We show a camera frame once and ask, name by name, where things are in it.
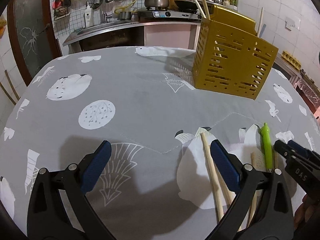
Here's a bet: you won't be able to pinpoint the kitchen counter cabinets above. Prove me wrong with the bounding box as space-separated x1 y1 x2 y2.
62 21 200 54

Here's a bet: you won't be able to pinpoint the person's hand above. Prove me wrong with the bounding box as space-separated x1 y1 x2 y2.
293 200 319 240

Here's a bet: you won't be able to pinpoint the yellow egg tray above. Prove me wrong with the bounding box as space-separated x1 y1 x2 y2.
281 50 302 71

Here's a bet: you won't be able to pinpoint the yellow perforated utensil holder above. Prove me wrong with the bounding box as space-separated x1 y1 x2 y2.
193 5 278 99

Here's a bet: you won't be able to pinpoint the steel sink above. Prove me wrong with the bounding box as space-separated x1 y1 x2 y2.
74 20 135 35

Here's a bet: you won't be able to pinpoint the dark wooden door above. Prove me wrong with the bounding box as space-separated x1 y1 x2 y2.
7 0 62 85

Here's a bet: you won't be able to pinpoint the gas stove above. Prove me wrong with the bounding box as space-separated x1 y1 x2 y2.
137 9 202 22

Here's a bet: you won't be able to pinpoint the white soap bottle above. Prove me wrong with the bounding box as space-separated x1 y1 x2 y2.
84 5 94 28

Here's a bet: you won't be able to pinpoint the black wok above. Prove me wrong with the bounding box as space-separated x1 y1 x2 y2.
175 0 198 13

